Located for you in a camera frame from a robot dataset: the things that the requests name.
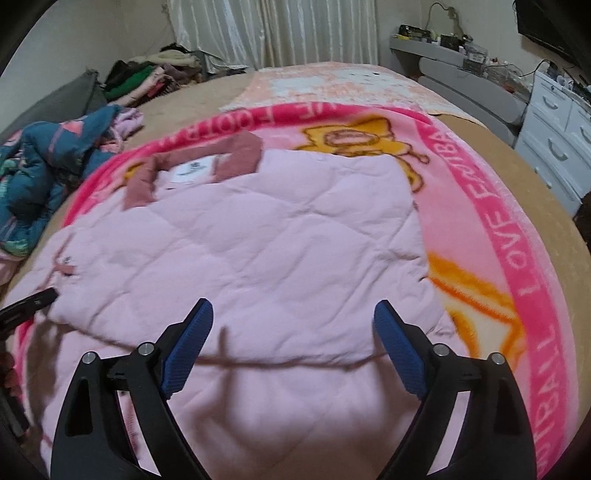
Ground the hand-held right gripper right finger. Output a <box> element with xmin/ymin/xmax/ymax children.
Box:
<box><xmin>373</xmin><ymin>299</ymin><xmax>539</xmax><ymax>480</ymax></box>

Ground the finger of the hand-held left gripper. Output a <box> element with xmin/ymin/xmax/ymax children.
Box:
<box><xmin>0</xmin><ymin>288</ymin><xmax>60</xmax><ymax>334</ymax></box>

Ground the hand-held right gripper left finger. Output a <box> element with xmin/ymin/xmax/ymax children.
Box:
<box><xmin>50</xmin><ymin>298</ymin><xmax>215</xmax><ymax>480</ymax></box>

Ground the pink quilted jacket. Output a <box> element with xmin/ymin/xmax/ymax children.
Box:
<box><xmin>39</xmin><ymin>131</ymin><xmax>458</xmax><ymax>480</ymax></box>

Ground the pile of clothes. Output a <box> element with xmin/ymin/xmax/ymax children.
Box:
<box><xmin>104</xmin><ymin>43</ymin><xmax>250</xmax><ymax>101</ymax></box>

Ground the blue floral duvet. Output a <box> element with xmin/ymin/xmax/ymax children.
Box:
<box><xmin>0</xmin><ymin>104</ymin><xmax>126</xmax><ymax>256</ymax></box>

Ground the pink printed blanket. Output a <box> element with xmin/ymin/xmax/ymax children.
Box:
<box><xmin>9</xmin><ymin>104</ymin><xmax>580</xmax><ymax>480</ymax></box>

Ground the grey pillow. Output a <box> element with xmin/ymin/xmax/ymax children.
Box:
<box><xmin>0</xmin><ymin>69</ymin><xmax>108</xmax><ymax>141</ymax></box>

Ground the bed with tan sheet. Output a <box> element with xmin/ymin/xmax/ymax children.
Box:
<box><xmin>0</xmin><ymin>68</ymin><xmax>591</xmax><ymax>480</ymax></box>

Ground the grey padded bed board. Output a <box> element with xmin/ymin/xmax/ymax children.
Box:
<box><xmin>417</xmin><ymin>55</ymin><xmax>528</xmax><ymax>147</ymax></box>

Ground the white drawer cabinet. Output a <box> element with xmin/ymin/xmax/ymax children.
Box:
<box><xmin>514</xmin><ymin>69</ymin><xmax>591</xmax><ymax>216</ymax></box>

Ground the peach patterned blanket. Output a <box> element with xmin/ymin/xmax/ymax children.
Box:
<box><xmin>219</xmin><ymin>61</ymin><xmax>485</xmax><ymax>126</ymax></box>

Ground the clutter of small shelf things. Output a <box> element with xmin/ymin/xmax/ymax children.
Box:
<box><xmin>397</xmin><ymin>24</ymin><xmax>536</xmax><ymax>86</ymax></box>

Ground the white curtain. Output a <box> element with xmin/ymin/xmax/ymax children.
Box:
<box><xmin>167</xmin><ymin>0</ymin><xmax>380</xmax><ymax>71</ymax></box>

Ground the gooseneck desk lamp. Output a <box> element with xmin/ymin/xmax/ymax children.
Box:
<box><xmin>426</xmin><ymin>2</ymin><xmax>463</xmax><ymax>38</ymax></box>

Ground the black television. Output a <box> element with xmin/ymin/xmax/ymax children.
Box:
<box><xmin>516</xmin><ymin>0</ymin><xmax>591</xmax><ymax>64</ymax></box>

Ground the grey wall shelf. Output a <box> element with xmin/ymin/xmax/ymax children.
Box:
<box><xmin>389</xmin><ymin>34</ymin><xmax>532</xmax><ymax>100</ymax></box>

